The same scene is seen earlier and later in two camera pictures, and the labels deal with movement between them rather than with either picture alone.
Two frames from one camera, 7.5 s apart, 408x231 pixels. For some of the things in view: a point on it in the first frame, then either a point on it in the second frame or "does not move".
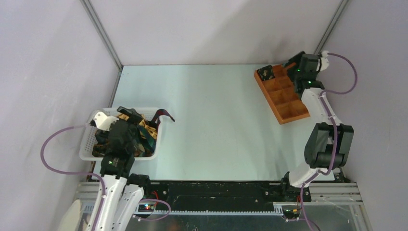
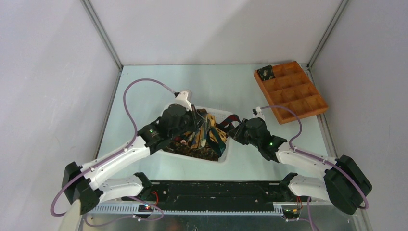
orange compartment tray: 282,96 does not move
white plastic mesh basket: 86,152 → 218,115
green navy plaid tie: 101,137 → 213,140
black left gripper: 133,119 → 195,117
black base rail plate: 184,196 does not move
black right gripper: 296,59 → 237,133
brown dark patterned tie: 99,150 → 184,148
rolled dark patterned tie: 266,72 does not move
